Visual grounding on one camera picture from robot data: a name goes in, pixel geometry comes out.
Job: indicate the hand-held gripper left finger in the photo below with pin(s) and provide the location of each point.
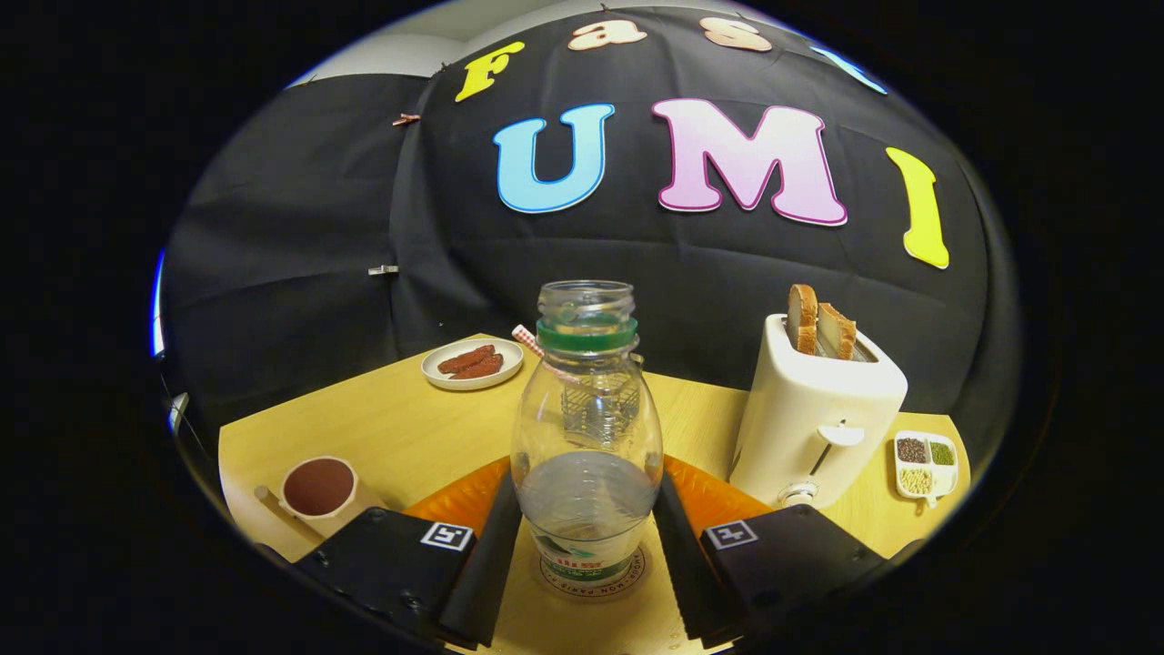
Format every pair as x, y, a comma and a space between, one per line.
482, 582

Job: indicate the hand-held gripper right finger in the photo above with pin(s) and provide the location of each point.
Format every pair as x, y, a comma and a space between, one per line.
682, 582

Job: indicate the round wooden coaster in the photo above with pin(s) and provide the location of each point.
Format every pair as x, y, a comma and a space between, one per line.
591, 592

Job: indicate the cream cup with brown inside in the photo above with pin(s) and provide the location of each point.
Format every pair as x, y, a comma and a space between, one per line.
314, 524

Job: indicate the clear plastic juice bottle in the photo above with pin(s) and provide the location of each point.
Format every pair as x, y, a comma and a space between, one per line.
587, 409

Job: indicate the wooden table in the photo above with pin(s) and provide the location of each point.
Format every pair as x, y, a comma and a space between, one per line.
400, 428

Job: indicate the white round plate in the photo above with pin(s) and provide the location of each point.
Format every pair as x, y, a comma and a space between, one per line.
473, 385

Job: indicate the brown sausage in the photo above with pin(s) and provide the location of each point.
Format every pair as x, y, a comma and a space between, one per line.
482, 367
466, 358

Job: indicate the white toaster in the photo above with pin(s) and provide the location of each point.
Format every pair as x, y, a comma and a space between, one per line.
818, 391

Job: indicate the pink striped straw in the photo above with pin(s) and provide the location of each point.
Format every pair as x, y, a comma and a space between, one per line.
527, 341

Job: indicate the white divided grain dish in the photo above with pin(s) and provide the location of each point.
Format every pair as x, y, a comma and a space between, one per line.
927, 465

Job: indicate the toast slice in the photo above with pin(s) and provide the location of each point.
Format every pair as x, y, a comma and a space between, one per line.
801, 318
837, 332

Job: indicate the black backdrop cloth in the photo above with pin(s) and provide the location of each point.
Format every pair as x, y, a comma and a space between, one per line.
318, 227

